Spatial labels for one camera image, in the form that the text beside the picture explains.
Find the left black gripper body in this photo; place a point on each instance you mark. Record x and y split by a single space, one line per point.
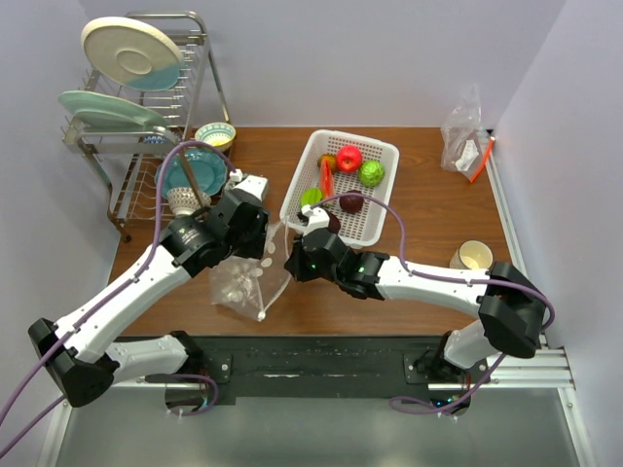
251 243

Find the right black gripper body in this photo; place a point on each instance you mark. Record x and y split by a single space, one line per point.
306 269

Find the clear polka dot zip bag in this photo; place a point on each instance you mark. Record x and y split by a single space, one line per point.
250 287

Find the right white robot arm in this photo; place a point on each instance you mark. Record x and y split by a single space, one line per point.
508 311

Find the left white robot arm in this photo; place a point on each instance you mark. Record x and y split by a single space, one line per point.
81 350

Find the clear bag with orange zipper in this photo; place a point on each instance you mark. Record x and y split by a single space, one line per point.
467 144

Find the dark purple plum near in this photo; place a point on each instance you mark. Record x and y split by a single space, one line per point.
334 225

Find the dark purple plum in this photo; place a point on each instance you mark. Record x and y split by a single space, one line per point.
334 225
351 202

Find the green leafy toy fruit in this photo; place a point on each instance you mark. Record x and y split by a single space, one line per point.
311 197

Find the dark purple plum far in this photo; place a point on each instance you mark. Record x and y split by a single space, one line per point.
351 202

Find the brown patterned small bowl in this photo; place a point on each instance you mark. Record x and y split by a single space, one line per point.
182 201

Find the teal scalloped plate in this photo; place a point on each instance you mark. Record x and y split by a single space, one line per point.
209 170

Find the watermelon slice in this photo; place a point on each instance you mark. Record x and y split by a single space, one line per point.
326 183

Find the white perforated plastic basket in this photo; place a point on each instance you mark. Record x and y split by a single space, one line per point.
362 229

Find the teal yellow patterned bowl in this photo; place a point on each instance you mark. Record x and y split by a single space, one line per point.
219 135

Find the brown orange fruit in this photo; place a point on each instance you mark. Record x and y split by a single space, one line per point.
330 161

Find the green custard apple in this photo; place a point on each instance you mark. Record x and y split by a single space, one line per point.
371 173

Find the red apple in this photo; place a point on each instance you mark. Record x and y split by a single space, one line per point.
349 159

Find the blue patterned small dish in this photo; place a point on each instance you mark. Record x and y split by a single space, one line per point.
156 139

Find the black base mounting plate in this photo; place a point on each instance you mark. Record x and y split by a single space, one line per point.
365 367

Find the metal dish rack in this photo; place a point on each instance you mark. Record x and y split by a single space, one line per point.
141 99

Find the cream ceramic mug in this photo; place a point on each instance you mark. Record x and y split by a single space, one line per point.
472 254

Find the mint green plate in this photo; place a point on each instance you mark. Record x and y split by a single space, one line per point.
97 109

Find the cream and teal large plate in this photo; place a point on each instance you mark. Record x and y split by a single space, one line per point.
132 53

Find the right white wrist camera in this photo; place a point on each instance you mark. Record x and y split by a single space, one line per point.
316 218

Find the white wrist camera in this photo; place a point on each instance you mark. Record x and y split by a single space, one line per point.
252 184
316 218

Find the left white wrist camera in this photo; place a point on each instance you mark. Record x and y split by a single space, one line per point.
252 184

